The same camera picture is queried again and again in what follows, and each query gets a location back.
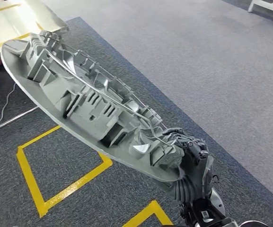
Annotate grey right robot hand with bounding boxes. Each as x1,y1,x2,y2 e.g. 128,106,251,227
155,127,214,203

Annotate silver plastic wheel hubcap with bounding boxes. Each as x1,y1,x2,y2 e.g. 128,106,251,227
0,29,186,183

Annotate white table frame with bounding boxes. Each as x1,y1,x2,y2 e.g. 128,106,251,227
247,0,273,26

